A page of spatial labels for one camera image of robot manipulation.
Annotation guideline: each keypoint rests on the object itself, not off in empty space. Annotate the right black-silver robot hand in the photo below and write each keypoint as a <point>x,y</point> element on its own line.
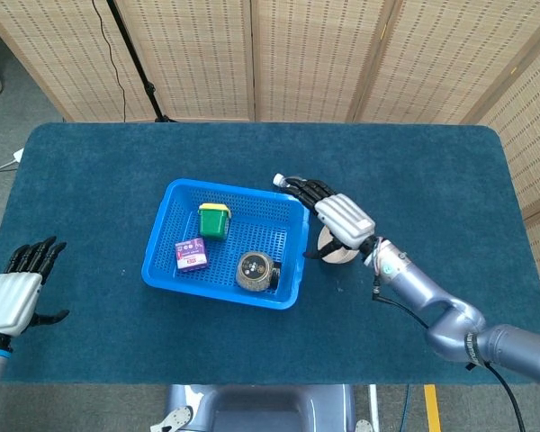
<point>344,220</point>

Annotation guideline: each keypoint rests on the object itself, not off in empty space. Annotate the left black-silver robot hand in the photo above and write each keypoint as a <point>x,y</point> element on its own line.
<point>9,301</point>

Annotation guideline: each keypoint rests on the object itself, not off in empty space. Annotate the beige bowl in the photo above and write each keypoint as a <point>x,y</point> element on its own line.
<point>344,256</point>

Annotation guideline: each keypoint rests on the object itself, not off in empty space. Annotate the clear white-label water bottle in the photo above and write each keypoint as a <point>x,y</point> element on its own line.
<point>279,180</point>

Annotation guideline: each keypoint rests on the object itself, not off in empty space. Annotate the round jar with black cap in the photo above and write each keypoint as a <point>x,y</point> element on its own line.
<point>254,272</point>

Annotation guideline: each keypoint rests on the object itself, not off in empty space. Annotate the green container with yellow lid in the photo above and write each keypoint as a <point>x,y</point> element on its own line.
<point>212,222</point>

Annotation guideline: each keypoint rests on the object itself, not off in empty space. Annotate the small purple box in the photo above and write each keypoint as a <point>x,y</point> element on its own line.
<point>191,256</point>

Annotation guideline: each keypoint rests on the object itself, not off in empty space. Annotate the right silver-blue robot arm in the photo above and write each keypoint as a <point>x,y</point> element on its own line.
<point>454,324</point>

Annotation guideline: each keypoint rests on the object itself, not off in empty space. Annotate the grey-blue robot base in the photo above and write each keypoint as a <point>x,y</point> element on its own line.
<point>261,409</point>

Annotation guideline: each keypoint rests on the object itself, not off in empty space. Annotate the blue perforated plastic basket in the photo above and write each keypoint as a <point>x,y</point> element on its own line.
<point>162,274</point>

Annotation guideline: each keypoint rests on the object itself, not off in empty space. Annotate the white power adapter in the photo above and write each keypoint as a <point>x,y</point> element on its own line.
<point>18,155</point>

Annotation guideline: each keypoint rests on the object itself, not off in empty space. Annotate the bamboo folding screen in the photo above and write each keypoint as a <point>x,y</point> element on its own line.
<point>319,54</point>

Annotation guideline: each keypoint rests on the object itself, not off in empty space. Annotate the teal table mat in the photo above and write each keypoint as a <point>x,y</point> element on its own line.
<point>117,157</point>

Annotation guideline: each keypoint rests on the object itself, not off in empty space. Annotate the white floor strip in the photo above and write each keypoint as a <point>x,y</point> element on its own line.
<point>374,405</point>

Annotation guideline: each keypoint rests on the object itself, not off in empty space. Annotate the white perforated foot plate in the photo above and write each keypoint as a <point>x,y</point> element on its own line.
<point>363,426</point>
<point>175,418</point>

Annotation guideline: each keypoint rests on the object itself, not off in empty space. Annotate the black tripod stand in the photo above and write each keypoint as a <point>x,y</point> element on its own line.
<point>137,63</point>

